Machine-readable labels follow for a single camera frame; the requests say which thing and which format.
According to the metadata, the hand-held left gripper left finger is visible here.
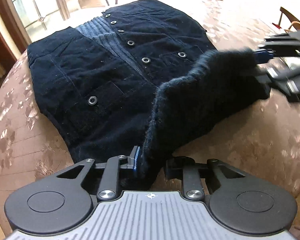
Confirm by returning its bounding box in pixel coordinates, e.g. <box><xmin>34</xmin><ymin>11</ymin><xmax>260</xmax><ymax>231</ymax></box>
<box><xmin>54</xmin><ymin>146</ymin><xmax>142</xmax><ymax>202</ymax></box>

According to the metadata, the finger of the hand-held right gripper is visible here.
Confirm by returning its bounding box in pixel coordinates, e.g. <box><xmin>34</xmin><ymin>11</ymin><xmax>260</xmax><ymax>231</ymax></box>
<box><xmin>252</xmin><ymin>49</ymin><xmax>275</xmax><ymax>64</ymax></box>
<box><xmin>255</xmin><ymin>67</ymin><xmax>274</xmax><ymax>87</ymax></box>

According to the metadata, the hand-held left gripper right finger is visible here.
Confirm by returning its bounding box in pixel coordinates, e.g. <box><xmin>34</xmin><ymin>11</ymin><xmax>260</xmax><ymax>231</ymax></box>
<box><xmin>165</xmin><ymin>156</ymin><xmax>248</xmax><ymax>202</ymax></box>

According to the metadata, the dark navy snap-button jacket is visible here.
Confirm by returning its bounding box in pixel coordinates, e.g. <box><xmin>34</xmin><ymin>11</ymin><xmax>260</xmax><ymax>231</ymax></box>
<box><xmin>27</xmin><ymin>0</ymin><xmax>270</xmax><ymax>189</ymax></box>

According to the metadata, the glass sliding door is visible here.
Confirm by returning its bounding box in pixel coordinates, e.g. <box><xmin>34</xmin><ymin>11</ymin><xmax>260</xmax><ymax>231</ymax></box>
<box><xmin>5</xmin><ymin>0</ymin><xmax>73</xmax><ymax>43</ymax></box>

